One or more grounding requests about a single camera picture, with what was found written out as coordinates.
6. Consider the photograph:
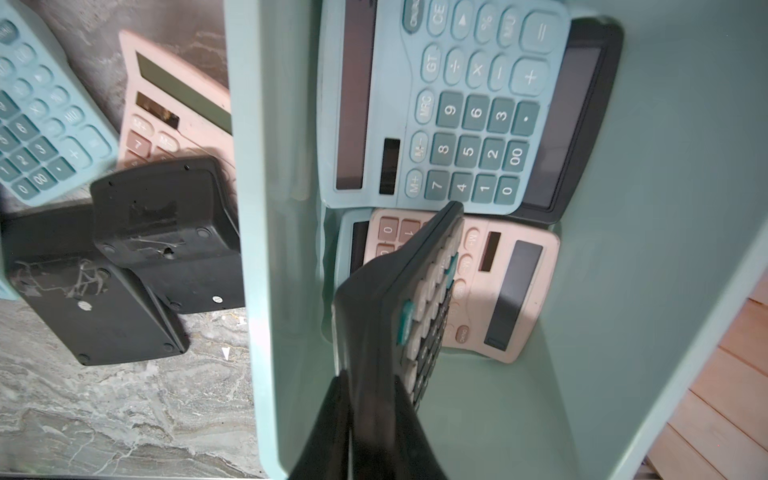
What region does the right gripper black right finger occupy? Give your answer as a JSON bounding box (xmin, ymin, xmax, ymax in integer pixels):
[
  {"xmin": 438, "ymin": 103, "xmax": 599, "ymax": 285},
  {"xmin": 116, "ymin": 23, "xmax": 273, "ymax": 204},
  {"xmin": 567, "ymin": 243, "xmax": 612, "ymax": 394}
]
[{"xmin": 394, "ymin": 377, "xmax": 447, "ymax": 480}]

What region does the teal plastic storage box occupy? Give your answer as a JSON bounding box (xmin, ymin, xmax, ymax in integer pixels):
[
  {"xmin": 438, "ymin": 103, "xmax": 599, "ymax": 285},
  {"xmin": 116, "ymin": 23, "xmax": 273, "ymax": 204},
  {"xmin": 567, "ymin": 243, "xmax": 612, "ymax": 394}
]
[{"xmin": 224, "ymin": 1, "xmax": 767, "ymax": 479}]

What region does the black calculator face up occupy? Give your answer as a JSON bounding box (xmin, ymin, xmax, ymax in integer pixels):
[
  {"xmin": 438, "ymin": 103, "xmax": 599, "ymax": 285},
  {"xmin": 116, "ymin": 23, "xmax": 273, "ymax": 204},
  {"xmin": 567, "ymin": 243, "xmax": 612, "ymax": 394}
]
[{"xmin": 508, "ymin": 17, "xmax": 624, "ymax": 226}]

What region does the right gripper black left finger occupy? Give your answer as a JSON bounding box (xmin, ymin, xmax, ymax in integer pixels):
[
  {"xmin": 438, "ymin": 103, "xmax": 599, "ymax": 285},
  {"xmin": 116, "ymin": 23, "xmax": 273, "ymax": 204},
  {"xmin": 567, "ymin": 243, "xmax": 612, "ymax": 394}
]
[{"xmin": 288, "ymin": 371, "xmax": 351, "ymax": 480}]

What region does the pink calculator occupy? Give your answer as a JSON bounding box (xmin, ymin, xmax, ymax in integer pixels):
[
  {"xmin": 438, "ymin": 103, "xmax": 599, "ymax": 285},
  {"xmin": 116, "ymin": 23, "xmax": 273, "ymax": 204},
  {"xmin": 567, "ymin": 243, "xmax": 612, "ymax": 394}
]
[{"xmin": 395, "ymin": 215, "xmax": 560, "ymax": 364}]

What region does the teal calculator face up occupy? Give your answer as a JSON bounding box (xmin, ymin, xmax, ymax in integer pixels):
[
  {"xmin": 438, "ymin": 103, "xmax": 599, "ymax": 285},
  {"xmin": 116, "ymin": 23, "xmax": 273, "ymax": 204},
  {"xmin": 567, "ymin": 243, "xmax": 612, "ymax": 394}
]
[{"xmin": 317, "ymin": 0, "xmax": 572, "ymax": 215}]

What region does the black calculator face down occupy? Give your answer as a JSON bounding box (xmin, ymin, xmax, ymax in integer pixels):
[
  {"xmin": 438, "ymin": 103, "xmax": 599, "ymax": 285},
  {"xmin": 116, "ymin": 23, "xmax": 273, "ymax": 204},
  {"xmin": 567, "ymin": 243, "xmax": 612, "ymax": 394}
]
[
  {"xmin": 1, "ymin": 204, "xmax": 190, "ymax": 366},
  {"xmin": 90, "ymin": 156, "xmax": 245, "ymax": 314}
]

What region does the teal calculator back of pile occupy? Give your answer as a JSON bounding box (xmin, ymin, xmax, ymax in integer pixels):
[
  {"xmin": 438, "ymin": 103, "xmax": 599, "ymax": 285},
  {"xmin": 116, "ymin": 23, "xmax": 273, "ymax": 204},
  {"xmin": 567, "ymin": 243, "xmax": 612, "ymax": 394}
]
[{"xmin": 1, "ymin": 1, "xmax": 119, "ymax": 206}]

